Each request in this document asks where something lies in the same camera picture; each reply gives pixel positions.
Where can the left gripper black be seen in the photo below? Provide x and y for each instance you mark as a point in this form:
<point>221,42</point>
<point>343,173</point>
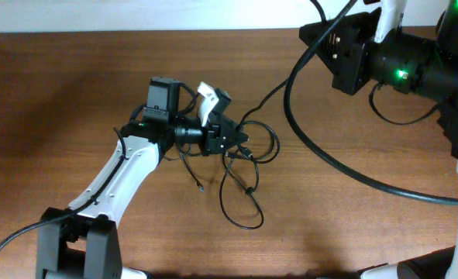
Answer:
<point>212,136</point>

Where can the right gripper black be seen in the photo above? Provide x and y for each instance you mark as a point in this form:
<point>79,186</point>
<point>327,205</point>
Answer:
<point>352,56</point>

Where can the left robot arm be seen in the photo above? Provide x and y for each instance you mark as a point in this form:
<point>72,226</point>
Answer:
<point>82,240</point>

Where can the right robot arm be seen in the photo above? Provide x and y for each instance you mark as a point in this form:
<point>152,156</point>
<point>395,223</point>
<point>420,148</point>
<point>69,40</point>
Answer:
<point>372,46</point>

